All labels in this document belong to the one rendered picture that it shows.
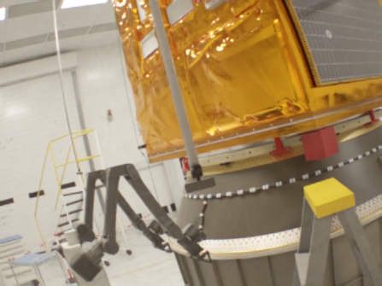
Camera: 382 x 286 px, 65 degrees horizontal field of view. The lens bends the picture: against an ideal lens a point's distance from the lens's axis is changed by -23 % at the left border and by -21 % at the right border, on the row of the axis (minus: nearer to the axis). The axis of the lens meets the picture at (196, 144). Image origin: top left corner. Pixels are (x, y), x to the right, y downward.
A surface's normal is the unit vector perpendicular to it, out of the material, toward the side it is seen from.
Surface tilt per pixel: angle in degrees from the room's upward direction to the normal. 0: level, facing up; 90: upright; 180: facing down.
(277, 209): 62
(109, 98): 90
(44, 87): 90
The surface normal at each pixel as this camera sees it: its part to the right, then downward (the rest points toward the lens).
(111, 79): 0.51, -0.13
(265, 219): -0.51, -0.35
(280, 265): -0.40, 0.11
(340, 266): -0.07, 0.02
